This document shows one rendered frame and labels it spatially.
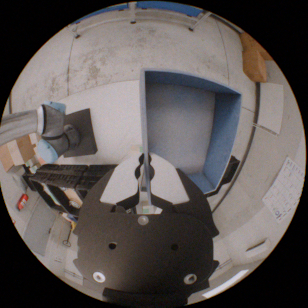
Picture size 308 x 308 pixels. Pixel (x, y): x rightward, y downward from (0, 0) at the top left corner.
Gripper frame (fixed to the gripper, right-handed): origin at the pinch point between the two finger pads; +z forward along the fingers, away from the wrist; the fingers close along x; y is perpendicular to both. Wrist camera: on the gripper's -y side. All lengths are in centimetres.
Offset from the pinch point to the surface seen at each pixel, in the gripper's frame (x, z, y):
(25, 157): -97, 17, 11
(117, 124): -16.2, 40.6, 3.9
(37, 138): -81, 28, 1
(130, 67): -20, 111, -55
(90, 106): -31, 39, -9
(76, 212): -63, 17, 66
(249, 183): 255, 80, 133
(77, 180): -41, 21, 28
